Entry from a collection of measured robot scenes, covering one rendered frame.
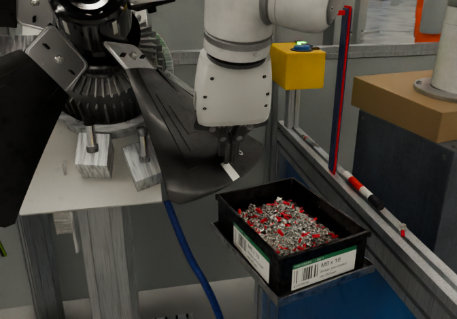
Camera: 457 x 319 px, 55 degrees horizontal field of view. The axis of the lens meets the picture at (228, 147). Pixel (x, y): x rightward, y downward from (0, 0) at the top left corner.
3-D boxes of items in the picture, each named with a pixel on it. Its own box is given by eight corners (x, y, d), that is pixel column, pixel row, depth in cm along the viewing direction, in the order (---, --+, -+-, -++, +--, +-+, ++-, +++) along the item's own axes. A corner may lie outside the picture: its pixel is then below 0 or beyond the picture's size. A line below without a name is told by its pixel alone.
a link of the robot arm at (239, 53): (266, 14, 58) (264, 36, 59) (199, 15, 56) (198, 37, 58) (285, 43, 51) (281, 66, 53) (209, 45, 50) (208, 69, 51)
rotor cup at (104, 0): (37, 28, 76) (15, -24, 64) (107, -13, 81) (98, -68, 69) (89, 88, 74) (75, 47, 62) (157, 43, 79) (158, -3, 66)
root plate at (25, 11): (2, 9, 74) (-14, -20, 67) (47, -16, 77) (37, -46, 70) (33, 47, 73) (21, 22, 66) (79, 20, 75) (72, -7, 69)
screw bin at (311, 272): (214, 227, 82) (214, 194, 79) (291, 207, 89) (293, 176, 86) (277, 301, 64) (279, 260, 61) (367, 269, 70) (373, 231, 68)
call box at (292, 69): (266, 81, 122) (267, 41, 118) (300, 79, 123) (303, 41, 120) (284, 96, 107) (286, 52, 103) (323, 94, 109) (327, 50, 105)
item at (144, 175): (137, 192, 86) (124, 160, 87) (166, 181, 87) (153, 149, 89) (135, 182, 78) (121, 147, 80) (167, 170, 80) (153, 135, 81)
